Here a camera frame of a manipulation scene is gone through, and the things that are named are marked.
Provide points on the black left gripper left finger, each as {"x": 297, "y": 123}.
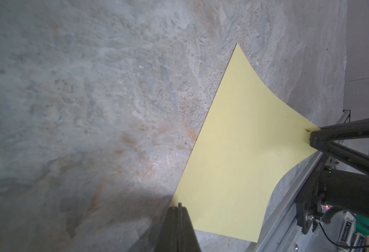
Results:
{"x": 168, "y": 239}

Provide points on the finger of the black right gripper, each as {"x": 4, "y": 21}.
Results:
{"x": 345, "y": 131}
{"x": 344, "y": 154}

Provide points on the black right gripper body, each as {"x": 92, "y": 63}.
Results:
{"x": 345, "y": 189}

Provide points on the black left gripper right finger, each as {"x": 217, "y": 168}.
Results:
{"x": 187, "y": 238}

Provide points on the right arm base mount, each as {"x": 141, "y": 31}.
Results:
{"x": 306, "y": 200}

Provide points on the aluminium rail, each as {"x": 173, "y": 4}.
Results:
{"x": 281, "y": 232}

